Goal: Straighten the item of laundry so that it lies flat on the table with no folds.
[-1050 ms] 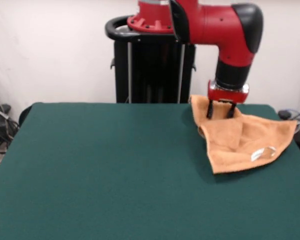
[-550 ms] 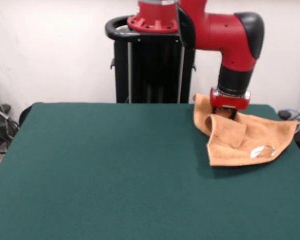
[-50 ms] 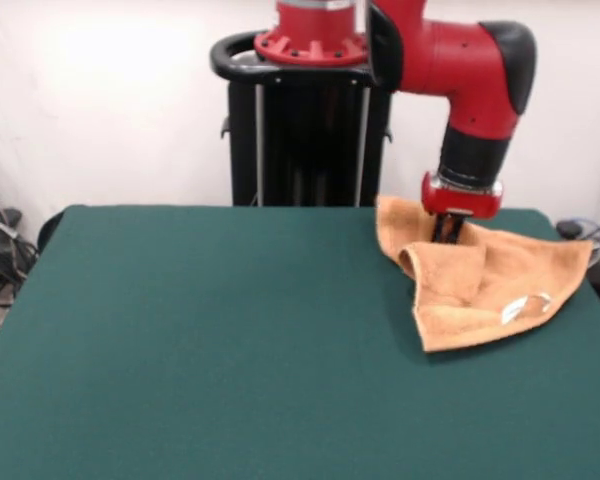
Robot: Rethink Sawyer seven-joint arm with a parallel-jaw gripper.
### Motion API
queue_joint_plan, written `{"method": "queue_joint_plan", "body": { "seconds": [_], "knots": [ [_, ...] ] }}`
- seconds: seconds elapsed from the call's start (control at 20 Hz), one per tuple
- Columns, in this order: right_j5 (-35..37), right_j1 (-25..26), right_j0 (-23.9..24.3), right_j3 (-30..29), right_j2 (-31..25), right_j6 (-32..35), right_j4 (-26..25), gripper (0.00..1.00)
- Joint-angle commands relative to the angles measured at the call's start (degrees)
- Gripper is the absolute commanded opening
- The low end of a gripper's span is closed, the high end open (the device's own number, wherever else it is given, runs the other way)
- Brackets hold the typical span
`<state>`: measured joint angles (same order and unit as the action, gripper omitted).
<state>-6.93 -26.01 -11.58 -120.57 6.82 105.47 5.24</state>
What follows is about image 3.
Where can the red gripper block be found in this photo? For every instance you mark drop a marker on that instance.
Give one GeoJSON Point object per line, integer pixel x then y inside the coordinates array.
{"type": "Point", "coordinates": [460, 202]}

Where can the orange terry towel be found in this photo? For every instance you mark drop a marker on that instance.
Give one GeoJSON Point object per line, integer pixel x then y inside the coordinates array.
{"type": "Point", "coordinates": [510, 280]}

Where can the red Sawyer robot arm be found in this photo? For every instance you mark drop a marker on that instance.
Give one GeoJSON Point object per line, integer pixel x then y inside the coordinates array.
{"type": "Point", "coordinates": [455, 65]}

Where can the dark green table cloth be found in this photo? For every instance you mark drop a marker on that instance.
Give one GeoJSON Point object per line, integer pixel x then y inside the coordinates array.
{"type": "Point", "coordinates": [180, 350]}

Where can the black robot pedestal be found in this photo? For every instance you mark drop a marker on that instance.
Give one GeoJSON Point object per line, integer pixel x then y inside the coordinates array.
{"type": "Point", "coordinates": [305, 150]}

